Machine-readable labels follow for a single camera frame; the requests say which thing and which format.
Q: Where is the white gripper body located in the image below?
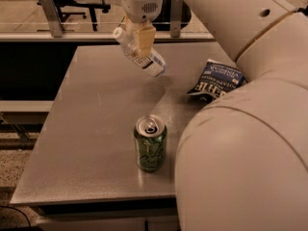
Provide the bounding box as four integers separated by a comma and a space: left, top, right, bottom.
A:
121, 0, 163, 23

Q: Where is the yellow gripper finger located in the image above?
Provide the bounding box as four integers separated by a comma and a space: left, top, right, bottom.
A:
135, 26, 156, 59
125, 16, 137, 37

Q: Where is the clear plastic water bottle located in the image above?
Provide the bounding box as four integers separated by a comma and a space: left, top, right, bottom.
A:
113, 27, 167, 77

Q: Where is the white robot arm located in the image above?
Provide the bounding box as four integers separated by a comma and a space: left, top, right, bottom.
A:
174, 0, 308, 231

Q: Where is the blue Kettle chips bag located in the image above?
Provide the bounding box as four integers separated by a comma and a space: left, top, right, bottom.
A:
187, 59, 246, 104

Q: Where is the green soda can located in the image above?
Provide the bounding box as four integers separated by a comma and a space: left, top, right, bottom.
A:
134, 115, 167, 172

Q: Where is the middle metal railing post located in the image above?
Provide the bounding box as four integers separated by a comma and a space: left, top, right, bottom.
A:
170, 0, 183, 38

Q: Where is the metal railing post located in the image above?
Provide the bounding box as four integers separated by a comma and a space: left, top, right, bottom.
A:
170, 0, 183, 38
39, 0, 64, 38

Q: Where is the left metal railing post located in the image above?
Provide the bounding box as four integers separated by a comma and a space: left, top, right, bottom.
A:
39, 0, 64, 38

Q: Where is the black floor cable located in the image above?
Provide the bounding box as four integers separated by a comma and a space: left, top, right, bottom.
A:
0, 204, 33, 229

